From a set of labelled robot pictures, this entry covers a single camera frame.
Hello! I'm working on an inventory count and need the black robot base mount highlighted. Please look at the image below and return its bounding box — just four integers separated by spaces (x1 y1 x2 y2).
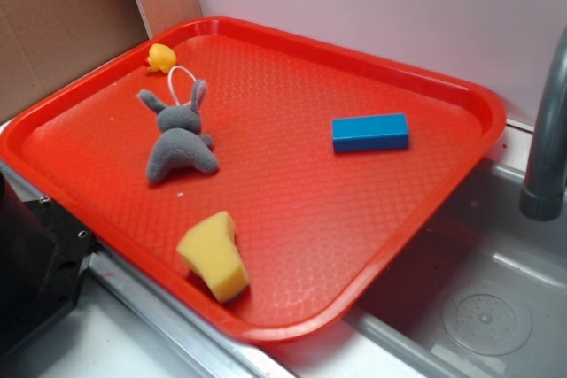
1 176 93 359

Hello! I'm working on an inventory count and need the yellow rubber duck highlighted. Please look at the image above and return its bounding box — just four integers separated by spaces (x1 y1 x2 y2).
145 43 177 73

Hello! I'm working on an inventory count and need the blue rectangular block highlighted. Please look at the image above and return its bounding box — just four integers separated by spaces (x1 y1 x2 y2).
331 113 409 153

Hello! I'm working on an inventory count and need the grey faucet spout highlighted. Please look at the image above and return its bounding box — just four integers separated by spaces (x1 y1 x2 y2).
519 33 566 221

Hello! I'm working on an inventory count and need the yellow sponge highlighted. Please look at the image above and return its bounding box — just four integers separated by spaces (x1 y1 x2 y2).
176 211 250 304

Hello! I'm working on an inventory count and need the grey plush bunny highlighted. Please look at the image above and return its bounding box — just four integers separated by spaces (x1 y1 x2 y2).
137 66 219 185

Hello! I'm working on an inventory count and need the brown cardboard panel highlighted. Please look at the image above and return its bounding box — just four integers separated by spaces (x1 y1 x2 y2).
1 0 201 122

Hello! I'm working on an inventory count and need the grey plastic sink basin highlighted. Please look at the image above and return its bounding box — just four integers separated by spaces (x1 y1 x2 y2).
265 156 567 378

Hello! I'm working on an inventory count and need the red plastic tray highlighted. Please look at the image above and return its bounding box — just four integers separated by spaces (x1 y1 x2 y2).
1 17 506 343

